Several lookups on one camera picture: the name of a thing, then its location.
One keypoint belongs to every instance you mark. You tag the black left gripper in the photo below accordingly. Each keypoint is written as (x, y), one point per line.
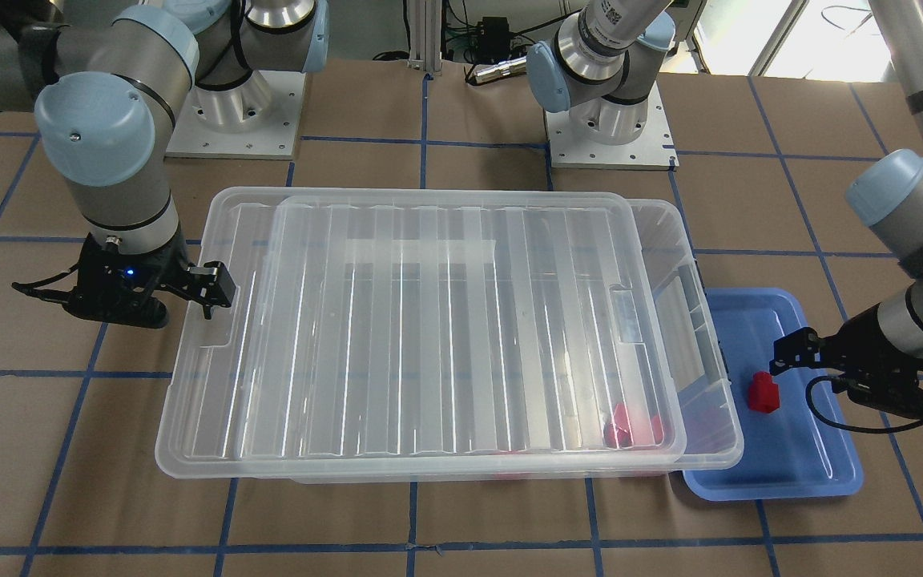
(870, 336)

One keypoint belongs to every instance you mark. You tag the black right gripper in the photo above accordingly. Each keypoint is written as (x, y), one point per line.
(171, 280)

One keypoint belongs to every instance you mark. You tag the red block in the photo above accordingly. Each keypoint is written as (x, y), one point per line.
(763, 394)
(620, 431)
(648, 430)

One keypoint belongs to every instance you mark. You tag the clear plastic box lid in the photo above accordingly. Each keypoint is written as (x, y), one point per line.
(212, 395)

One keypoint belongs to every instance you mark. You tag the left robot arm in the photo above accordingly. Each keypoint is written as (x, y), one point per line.
(606, 58)

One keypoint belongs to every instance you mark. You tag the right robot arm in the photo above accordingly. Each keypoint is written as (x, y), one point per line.
(106, 102)

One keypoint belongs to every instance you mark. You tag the red block in box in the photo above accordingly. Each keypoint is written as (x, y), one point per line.
(648, 430)
(620, 431)

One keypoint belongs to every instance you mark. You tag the clear plastic storage box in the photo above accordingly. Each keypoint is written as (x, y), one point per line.
(694, 353)

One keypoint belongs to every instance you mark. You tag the blue plastic tray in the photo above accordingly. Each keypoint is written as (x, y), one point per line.
(788, 454)

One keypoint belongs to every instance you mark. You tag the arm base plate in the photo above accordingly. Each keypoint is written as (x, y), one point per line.
(258, 120)
(610, 132)

